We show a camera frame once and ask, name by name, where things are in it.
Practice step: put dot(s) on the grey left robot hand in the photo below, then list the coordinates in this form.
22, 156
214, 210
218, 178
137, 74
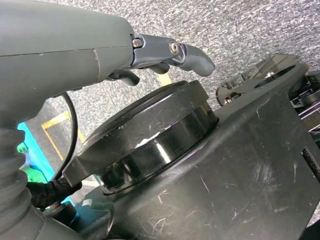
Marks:
50, 49

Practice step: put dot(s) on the black perforated bracket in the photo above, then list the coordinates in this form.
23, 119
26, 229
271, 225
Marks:
247, 86

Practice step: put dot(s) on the yellow floor tape strip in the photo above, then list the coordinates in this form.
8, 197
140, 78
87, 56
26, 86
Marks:
164, 79

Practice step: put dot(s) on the black robot body panel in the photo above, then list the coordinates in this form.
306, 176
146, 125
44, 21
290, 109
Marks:
250, 182

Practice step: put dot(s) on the black round joint disc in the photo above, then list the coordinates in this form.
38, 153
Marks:
149, 132

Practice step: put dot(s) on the black mechanical linkage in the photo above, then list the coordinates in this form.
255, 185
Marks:
307, 99

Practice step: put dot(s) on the yellow floor tape frame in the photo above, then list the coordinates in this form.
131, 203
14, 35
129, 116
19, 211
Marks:
53, 120

